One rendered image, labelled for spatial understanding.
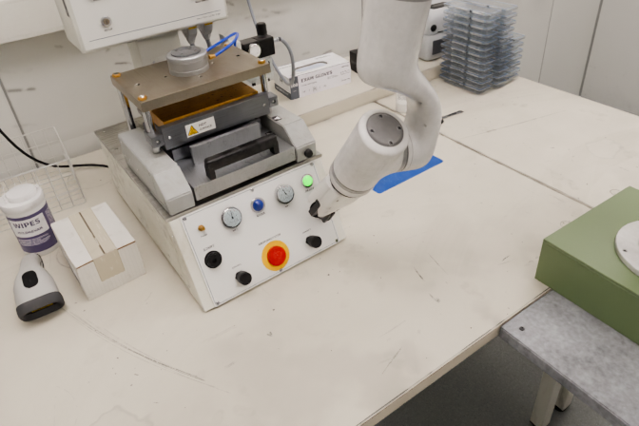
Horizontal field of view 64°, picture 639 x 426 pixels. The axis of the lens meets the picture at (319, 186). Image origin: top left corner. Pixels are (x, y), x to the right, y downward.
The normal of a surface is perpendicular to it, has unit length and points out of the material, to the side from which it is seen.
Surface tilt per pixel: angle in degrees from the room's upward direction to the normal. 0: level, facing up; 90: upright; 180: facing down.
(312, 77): 87
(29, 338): 0
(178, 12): 90
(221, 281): 65
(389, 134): 35
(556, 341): 0
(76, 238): 2
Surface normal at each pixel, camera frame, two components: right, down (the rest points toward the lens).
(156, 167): -0.07, -0.83
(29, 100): 0.57, 0.43
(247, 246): 0.50, 0.04
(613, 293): -0.82, 0.36
